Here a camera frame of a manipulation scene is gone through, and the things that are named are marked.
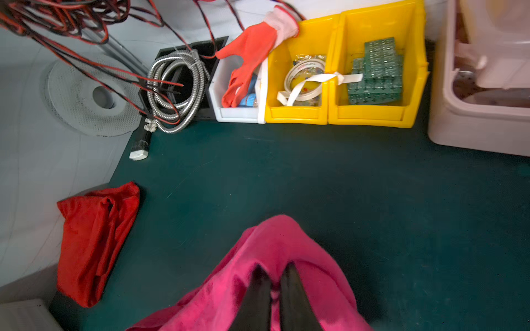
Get pink translucent toolbox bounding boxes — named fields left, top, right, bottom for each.
left=428, top=1, right=529, bottom=157

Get white storage bin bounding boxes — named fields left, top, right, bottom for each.
left=208, top=53, right=269, bottom=125

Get red work glove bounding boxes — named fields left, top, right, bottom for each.
left=216, top=4, right=302, bottom=108

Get white perforated disc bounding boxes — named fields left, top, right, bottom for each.
left=40, top=60, right=142, bottom=137

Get white ribbon tape roll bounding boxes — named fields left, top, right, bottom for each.
left=277, top=57, right=364, bottom=107

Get white power supply box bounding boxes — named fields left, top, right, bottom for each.
left=1, top=299, right=63, bottom=331

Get yellow bin with circuit boards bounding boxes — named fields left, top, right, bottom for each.
left=328, top=1, right=429, bottom=128

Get magenta t-shirt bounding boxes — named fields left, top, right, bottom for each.
left=131, top=215, right=371, bottom=330

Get red black twisted wire coil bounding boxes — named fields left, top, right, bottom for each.
left=0, top=0, right=307, bottom=125

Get green circuit boards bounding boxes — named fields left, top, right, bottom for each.
left=347, top=37, right=403, bottom=106

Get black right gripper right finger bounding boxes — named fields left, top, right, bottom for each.
left=280, top=263, right=323, bottom=331

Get yellow bin with tape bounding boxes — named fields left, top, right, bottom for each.
left=265, top=15, right=340, bottom=125

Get coiled metal flexible conduit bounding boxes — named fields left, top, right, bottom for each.
left=146, top=50, right=211, bottom=134

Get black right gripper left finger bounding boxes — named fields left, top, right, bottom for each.
left=229, top=266, right=272, bottom=331

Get black storage bin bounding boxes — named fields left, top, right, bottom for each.
left=138, top=36, right=229, bottom=121

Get folded red t-shirt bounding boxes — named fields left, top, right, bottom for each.
left=57, top=182, right=140, bottom=308

